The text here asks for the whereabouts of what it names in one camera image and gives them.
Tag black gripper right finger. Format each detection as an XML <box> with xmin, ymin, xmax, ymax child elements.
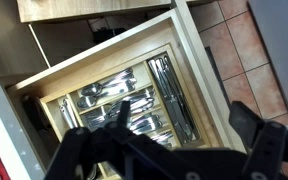
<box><xmin>228</xmin><ymin>100</ymin><xmax>288</xmax><ymax>180</ymax></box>

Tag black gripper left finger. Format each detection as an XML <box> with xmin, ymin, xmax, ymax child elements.
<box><xmin>43</xmin><ymin>100</ymin><xmax>172</xmax><ymax>180</ymax></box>

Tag open wooden drawer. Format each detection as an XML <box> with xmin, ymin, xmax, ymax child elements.
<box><xmin>6</xmin><ymin>0</ymin><xmax>247</xmax><ymax>180</ymax></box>

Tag large silver spoon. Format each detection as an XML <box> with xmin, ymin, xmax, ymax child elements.
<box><xmin>76</xmin><ymin>78</ymin><xmax>138</xmax><ymax>110</ymax></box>
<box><xmin>80</xmin><ymin>68</ymin><xmax>135</xmax><ymax>98</ymax></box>

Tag bamboo cutlery organiser tray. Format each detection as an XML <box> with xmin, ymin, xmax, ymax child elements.
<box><xmin>39</xmin><ymin>43</ymin><xmax>215</xmax><ymax>158</ymax></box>

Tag white refrigerator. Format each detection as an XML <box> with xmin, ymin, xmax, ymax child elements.
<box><xmin>248</xmin><ymin>0</ymin><xmax>288</xmax><ymax>118</ymax></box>

